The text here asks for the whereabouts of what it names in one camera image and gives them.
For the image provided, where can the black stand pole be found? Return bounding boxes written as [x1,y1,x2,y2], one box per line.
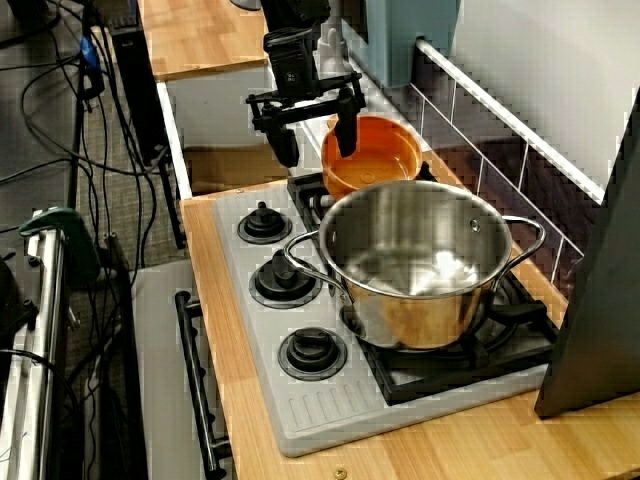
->
[67,94,85,211]

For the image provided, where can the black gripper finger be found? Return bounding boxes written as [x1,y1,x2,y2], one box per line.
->
[251,106,301,168]
[332,81,368,158]

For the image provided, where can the grey faucet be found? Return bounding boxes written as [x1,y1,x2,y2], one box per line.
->
[313,19,356,84]

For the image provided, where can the grey oven door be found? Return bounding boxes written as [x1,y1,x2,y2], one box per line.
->
[130,259,236,480]

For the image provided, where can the grey stove top panel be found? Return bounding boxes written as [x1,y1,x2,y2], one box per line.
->
[210,182,551,459]

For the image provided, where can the dark panel board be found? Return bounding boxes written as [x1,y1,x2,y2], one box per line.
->
[533,87,640,420]

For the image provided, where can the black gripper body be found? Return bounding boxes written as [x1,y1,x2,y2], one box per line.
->
[244,28,365,120]

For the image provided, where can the silver metal rail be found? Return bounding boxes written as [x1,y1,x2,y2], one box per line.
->
[0,214,69,480]

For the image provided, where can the blue plug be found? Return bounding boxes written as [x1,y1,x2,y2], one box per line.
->
[79,34,100,70]

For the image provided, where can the black bracket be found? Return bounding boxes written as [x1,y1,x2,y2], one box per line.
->
[0,252,40,346]

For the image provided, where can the black cable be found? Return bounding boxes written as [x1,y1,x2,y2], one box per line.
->
[20,59,166,176]
[0,12,64,49]
[0,347,84,480]
[0,157,99,206]

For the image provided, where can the green clamp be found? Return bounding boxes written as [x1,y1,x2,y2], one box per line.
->
[18,205,101,289]

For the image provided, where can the orange plastic pot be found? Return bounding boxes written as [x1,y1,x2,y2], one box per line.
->
[319,115,425,201]

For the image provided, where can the black oven door handle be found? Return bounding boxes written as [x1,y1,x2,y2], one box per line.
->
[173,290,232,474]

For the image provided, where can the stainless steel pot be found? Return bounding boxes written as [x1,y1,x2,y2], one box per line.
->
[283,179,547,351]

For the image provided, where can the black stove knob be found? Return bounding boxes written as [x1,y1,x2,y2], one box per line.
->
[277,327,349,382]
[236,201,294,245]
[248,249,325,310]

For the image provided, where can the white sink basin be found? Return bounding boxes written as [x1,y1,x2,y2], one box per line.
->
[156,49,434,201]

